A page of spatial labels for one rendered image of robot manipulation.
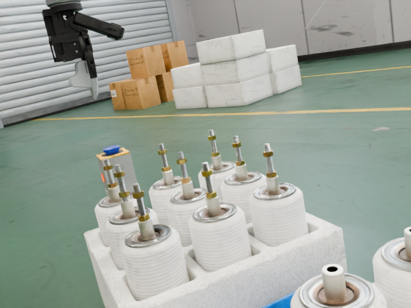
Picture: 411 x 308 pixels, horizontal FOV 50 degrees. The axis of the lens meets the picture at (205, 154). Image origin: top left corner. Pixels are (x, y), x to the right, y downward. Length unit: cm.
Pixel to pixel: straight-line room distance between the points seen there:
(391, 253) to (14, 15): 594
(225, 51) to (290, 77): 74
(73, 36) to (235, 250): 59
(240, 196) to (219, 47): 272
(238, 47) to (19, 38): 346
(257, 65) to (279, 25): 320
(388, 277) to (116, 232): 45
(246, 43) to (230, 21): 384
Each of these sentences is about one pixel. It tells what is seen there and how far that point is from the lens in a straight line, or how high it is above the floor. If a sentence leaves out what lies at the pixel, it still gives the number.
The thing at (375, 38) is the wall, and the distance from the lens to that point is 608.
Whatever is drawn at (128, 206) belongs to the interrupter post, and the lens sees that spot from 81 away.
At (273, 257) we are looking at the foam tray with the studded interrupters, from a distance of 74.
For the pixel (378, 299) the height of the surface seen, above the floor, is 25.
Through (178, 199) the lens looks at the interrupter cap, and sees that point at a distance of 84.
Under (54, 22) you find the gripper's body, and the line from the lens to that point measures 105.
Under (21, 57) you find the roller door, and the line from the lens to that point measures 619.
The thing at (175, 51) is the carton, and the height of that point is 50.
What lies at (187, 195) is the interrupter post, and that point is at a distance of 84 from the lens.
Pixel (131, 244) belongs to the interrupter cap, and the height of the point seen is 25.
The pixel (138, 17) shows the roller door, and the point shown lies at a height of 109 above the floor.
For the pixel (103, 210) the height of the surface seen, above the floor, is 25.
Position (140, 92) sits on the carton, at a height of 17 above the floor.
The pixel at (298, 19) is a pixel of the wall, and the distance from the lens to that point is 660.
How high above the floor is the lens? 53
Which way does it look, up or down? 14 degrees down
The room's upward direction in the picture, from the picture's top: 11 degrees counter-clockwise
